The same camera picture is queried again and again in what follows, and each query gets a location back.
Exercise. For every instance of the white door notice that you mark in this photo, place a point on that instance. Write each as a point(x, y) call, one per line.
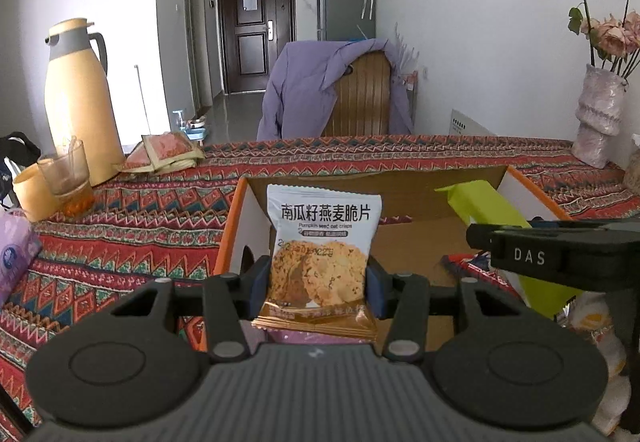
point(250, 0)

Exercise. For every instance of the purple tissue pack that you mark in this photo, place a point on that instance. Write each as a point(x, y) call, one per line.
point(15, 257)

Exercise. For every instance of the dark brown door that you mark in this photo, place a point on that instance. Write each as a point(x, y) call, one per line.
point(250, 52)

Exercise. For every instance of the black bag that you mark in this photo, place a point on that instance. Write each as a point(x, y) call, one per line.
point(20, 152)

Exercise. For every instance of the grey interior door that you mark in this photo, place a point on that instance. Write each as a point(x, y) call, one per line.
point(194, 37)

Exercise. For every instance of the yellow cup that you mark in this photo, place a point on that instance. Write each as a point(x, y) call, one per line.
point(30, 197)

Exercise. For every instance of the clear drinking glass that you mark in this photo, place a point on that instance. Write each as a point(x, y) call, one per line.
point(67, 179)

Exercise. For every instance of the yellow thermos jug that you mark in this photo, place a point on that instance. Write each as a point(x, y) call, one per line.
point(80, 112)

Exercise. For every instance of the thin white pole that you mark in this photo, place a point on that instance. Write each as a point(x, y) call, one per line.
point(142, 97)

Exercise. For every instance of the orange cardboard box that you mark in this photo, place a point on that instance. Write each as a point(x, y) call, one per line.
point(400, 202)

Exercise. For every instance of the pale spoon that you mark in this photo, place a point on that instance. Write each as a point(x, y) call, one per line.
point(72, 150)

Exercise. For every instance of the glass jar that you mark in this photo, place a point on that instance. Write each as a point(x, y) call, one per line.
point(632, 184)

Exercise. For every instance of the white printed clothing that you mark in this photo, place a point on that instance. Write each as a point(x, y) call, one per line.
point(595, 322)

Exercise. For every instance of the pink snack packet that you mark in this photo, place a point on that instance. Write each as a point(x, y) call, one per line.
point(320, 339)

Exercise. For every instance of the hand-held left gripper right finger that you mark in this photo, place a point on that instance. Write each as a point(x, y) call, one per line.
point(376, 292)

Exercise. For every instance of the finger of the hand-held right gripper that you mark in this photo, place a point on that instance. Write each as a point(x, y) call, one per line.
point(590, 225)
point(480, 233)

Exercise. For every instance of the dried pink roses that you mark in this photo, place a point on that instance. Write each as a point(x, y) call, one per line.
point(612, 35)

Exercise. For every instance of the white cookie snack packet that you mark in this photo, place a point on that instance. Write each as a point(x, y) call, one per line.
point(320, 232)

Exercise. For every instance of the pink wrapped vase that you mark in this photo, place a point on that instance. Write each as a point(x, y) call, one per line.
point(597, 117)

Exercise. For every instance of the stack of red sachets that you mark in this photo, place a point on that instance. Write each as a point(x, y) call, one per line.
point(167, 150)

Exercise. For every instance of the red snack packet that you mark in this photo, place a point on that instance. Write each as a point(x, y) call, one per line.
point(480, 272)

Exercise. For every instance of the lime green snack packet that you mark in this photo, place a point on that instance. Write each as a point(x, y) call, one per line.
point(480, 202)

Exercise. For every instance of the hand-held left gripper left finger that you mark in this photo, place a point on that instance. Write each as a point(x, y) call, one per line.
point(261, 284)

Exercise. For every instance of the wooden chair with purple jacket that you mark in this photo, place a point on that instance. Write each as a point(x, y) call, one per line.
point(300, 82)

